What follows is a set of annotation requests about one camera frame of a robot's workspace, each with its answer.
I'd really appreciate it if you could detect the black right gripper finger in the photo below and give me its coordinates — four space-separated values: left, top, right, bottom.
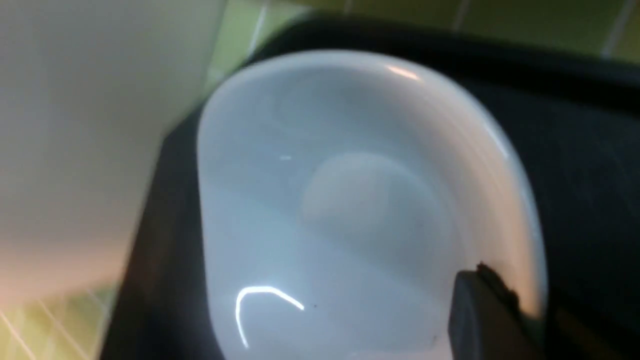
447 262 543 360

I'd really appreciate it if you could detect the white square dish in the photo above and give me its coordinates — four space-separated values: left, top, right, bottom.
196 50 549 360

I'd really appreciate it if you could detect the black serving tray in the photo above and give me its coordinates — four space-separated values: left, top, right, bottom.
97 13 640 360

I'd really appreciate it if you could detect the white plastic tub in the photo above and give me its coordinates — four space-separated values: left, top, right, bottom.
0 0 226 306

